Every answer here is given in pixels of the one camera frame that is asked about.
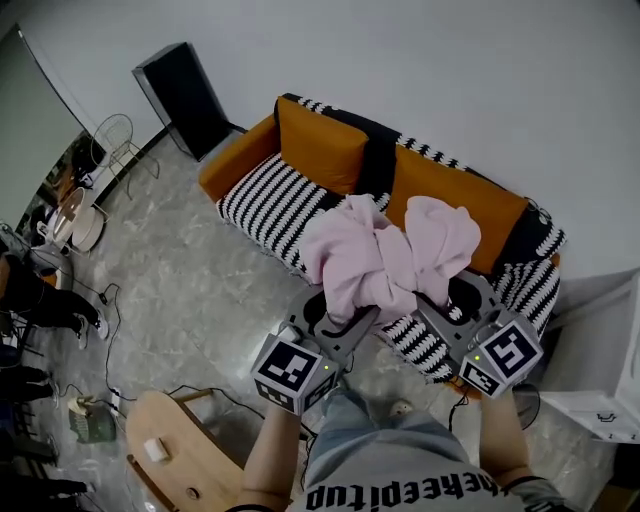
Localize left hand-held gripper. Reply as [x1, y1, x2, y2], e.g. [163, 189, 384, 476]
[249, 290, 381, 415]

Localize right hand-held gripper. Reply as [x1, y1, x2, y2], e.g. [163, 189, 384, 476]
[410, 269, 545, 400]

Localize pink cloth garment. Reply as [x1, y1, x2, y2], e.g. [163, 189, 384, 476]
[298, 193, 482, 326]

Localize person's left forearm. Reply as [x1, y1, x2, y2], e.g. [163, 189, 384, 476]
[238, 402, 304, 509]

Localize person's right forearm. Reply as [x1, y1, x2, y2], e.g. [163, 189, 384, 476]
[477, 387, 534, 489]

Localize black white striped sofa cover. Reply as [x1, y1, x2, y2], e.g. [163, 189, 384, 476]
[215, 93, 569, 385]

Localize orange cushion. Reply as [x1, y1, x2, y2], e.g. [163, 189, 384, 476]
[276, 96, 370, 197]
[384, 144, 530, 275]

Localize person's blue jeans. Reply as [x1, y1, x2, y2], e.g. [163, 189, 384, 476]
[304, 389, 471, 489]

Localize white cabinet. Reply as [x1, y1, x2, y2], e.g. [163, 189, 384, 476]
[539, 269, 640, 444]

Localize person's grey printed t-shirt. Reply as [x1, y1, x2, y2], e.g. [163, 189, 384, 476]
[289, 452, 576, 512]

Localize wooden coffee table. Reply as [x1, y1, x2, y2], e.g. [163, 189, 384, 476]
[124, 389, 251, 512]

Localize white tissue box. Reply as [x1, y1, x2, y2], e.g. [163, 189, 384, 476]
[143, 437, 170, 462]

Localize white round drum stool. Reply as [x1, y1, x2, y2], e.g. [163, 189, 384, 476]
[72, 205, 107, 254]

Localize green woven bag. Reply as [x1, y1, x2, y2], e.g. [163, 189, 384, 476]
[67, 394, 117, 445]

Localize tall black cabinet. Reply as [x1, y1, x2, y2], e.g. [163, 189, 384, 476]
[132, 42, 249, 162]

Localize round pink side table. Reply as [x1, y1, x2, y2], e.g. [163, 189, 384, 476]
[52, 187, 89, 244]

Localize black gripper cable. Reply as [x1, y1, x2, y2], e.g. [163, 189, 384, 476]
[447, 384, 471, 432]

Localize black floor cable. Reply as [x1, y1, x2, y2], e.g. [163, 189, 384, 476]
[167, 384, 266, 419]
[64, 259, 139, 404]

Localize white wire chair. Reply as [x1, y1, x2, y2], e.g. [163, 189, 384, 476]
[89, 113, 161, 201]

